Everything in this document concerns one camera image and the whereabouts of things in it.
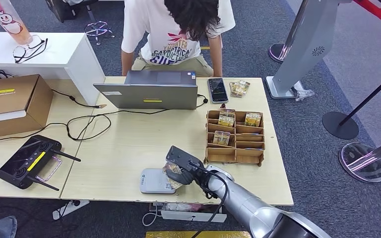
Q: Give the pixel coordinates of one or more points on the brown cardboard box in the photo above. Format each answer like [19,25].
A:
[13,98]

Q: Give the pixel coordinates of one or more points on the wooden card organizer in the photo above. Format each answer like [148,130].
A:
[249,144]

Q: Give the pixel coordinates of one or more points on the clear plastic bag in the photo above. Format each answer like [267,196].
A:
[302,94]

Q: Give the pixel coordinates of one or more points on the chrome stool base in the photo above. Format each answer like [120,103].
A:
[97,30]

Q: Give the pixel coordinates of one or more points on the black remote controller with antennas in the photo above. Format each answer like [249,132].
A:
[26,161]

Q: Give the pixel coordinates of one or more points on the black stanchion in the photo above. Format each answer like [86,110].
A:
[340,126]

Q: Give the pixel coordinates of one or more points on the gold hotel key card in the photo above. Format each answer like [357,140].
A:
[253,120]
[226,120]
[221,138]

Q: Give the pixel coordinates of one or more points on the snowman print cup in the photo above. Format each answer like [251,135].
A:
[9,23]

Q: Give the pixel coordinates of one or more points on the person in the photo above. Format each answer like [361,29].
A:
[151,29]

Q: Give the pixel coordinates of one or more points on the black office chair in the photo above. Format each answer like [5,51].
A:
[60,11]

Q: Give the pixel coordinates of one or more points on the dark round stanchion base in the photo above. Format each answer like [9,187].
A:
[276,52]

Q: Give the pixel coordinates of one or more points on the chrome base stanchion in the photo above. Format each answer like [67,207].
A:
[363,162]

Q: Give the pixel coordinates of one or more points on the yellow floor tape outline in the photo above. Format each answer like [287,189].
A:
[205,48]

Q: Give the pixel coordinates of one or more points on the black smartphone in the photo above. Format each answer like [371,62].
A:
[218,90]

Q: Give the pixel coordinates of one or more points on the gold patterned ID card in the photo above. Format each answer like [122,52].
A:
[170,168]

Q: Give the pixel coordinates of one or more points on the gold floor tape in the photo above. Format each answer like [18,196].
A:
[177,235]

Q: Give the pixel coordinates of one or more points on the white box under table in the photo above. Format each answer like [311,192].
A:
[184,216]

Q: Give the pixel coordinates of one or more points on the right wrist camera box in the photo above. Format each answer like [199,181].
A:
[180,157]

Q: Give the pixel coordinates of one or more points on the grey card reader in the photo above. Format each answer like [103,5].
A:
[152,182]

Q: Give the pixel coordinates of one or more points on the silver kiosk stand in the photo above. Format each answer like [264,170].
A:
[308,42]

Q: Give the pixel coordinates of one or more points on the white counter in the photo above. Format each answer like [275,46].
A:
[62,56]

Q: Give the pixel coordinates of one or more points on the white power strip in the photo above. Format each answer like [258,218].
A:
[67,210]

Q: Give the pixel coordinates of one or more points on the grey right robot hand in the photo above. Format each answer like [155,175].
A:
[185,177]

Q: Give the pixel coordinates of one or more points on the grey laptop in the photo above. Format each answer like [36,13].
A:
[144,95]

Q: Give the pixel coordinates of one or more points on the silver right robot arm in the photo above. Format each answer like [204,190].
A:
[246,205]

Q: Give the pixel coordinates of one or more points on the black-framed glasses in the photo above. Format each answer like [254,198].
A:
[21,52]

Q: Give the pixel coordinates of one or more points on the stack of gold cards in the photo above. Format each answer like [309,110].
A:
[239,88]

